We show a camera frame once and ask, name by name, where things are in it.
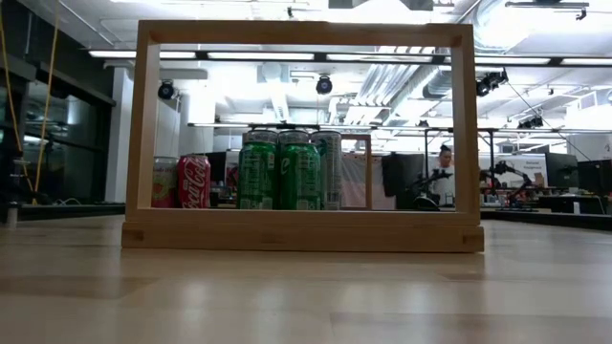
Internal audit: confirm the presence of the green soda can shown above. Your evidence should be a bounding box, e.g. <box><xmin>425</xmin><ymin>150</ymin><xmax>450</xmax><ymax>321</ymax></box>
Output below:
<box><xmin>236</xmin><ymin>140</ymin><xmax>279</xmax><ymax>211</ymax></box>
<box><xmin>278</xmin><ymin>140</ymin><xmax>322</xmax><ymax>211</ymax></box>

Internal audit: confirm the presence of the dark can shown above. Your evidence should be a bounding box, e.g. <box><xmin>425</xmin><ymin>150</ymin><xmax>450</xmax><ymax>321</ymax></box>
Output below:
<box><xmin>310</xmin><ymin>130</ymin><xmax>343</xmax><ymax>211</ymax></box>

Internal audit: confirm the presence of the wooden slatted shelf rack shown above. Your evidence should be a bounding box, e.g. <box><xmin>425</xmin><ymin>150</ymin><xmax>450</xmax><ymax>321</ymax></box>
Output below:
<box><xmin>120</xmin><ymin>19</ymin><xmax>486</xmax><ymax>253</ymax></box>

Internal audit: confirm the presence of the black monitor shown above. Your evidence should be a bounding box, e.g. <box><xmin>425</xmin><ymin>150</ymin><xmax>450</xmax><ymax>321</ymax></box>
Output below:
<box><xmin>209</xmin><ymin>151</ymin><xmax>228</xmax><ymax>183</ymax></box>
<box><xmin>577</xmin><ymin>160</ymin><xmax>612</xmax><ymax>197</ymax></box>
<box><xmin>544</xmin><ymin>152</ymin><xmax>579</xmax><ymax>190</ymax></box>

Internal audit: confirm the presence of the black cloth panel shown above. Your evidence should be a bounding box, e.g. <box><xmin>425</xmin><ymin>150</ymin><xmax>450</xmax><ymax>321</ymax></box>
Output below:
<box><xmin>381</xmin><ymin>152</ymin><xmax>426</xmax><ymax>210</ymax></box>

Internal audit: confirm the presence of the red Coca-Cola can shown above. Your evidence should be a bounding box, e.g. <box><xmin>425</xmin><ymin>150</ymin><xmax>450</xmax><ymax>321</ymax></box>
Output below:
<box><xmin>177</xmin><ymin>154</ymin><xmax>212</xmax><ymax>210</ymax></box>

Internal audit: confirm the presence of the standing person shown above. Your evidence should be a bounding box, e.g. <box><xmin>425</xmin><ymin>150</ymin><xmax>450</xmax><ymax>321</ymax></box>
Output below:
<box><xmin>432</xmin><ymin>144</ymin><xmax>455</xmax><ymax>207</ymax></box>

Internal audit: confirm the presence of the white and pink soda can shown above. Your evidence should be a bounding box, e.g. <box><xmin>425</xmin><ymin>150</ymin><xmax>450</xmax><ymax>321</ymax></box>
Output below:
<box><xmin>151</xmin><ymin>156</ymin><xmax>180</xmax><ymax>209</ymax></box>

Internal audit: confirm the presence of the black ceiling lamp cluster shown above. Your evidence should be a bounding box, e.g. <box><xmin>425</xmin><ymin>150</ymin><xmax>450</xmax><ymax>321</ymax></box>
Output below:
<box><xmin>475</xmin><ymin>69</ymin><xmax>510</xmax><ymax>97</ymax></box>
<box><xmin>515</xmin><ymin>115</ymin><xmax>545</xmax><ymax>130</ymax></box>

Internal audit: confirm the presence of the white sign board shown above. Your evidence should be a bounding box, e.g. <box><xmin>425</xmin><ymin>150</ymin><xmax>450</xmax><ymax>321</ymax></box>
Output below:
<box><xmin>509</xmin><ymin>153</ymin><xmax>549</xmax><ymax>188</ymax></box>

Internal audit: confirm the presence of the long ceiling light rail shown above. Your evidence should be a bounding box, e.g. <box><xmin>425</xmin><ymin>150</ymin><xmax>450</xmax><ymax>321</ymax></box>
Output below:
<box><xmin>88</xmin><ymin>47</ymin><xmax>612</xmax><ymax>68</ymax></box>

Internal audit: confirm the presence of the silver ventilation duct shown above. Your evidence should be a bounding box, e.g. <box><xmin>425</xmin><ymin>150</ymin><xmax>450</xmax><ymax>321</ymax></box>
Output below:
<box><xmin>423</xmin><ymin>66</ymin><xmax>454</xmax><ymax>100</ymax></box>

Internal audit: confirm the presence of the black aluminium table frame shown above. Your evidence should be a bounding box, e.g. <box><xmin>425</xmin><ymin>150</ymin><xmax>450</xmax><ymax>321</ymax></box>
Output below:
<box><xmin>0</xmin><ymin>203</ymin><xmax>612</xmax><ymax>232</ymax></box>

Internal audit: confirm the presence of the yellow cable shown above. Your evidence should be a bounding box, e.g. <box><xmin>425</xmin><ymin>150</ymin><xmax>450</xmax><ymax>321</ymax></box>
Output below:
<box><xmin>0</xmin><ymin>9</ymin><xmax>35</xmax><ymax>195</ymax></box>
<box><xmin>31</xmin><ymin>0</ymin><xmax>61</xmax><ymax>206</ymax></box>

